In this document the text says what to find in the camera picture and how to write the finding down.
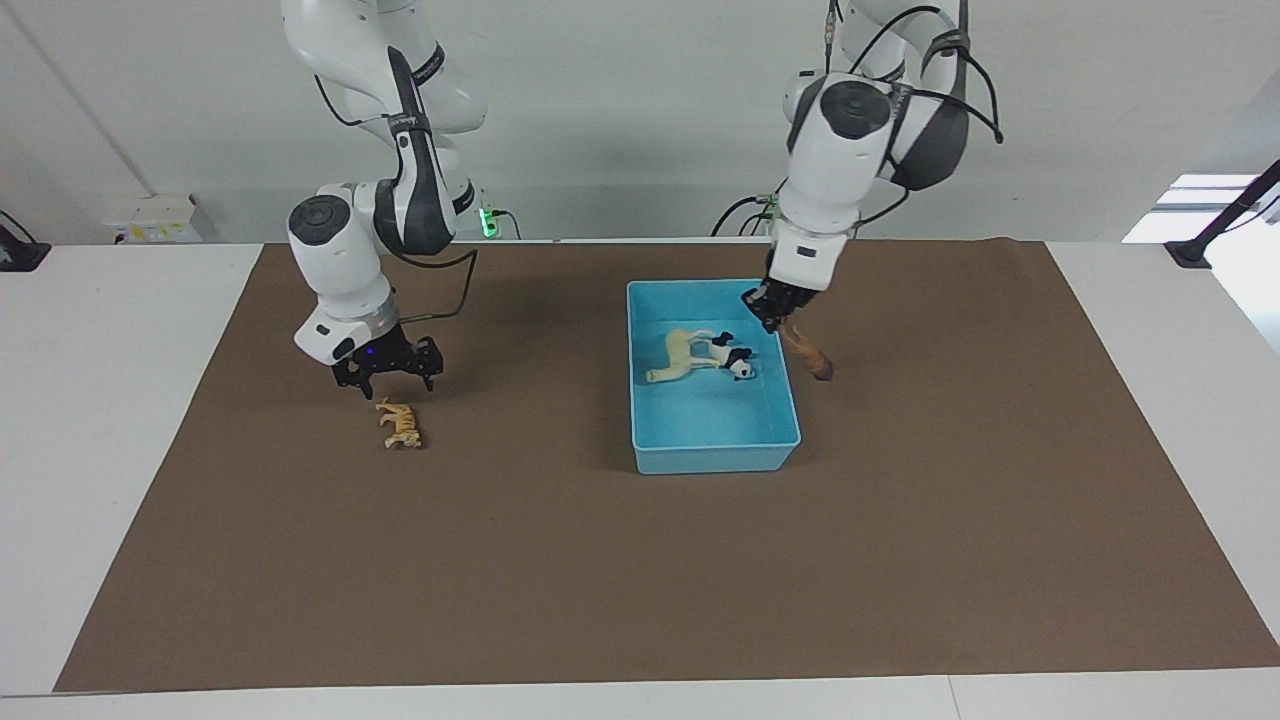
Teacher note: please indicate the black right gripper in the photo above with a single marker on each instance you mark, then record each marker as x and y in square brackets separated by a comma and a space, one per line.
[390, 352]

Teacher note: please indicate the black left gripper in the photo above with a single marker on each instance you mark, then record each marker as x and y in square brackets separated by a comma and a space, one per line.
[782, 303]

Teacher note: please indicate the orange striped tiger toy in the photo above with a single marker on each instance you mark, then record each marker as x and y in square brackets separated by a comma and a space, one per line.
[402, 425]

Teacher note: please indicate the brown lion toy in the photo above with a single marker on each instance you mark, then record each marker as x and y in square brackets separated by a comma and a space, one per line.
[810, 355]

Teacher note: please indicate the black white panda toy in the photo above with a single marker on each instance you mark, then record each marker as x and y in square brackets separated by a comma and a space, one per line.
[738, 362]

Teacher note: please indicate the cream white horse toy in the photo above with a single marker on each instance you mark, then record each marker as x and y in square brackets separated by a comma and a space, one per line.
[680, 352]

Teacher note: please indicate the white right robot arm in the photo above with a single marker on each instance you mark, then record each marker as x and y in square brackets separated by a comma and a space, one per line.
[340, 270]

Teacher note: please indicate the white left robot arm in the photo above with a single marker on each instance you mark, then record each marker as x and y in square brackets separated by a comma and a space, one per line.
[830, 160]

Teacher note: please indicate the light blue storage box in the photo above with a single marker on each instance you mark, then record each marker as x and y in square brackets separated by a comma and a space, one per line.
[710, 420]

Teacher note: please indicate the white box yellow labels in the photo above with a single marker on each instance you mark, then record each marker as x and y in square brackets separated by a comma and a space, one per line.
[150, 222]

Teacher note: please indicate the brown table mat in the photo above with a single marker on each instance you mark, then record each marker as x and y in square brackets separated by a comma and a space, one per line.
[640, 580]

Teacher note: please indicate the bright window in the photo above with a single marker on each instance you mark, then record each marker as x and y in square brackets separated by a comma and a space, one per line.
[1190, 210]

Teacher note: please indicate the black clamp stand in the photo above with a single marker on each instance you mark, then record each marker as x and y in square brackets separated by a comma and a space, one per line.
[1215, 230]

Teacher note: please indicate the black clamp mount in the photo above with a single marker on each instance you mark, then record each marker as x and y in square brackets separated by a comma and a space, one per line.
[18, 255]

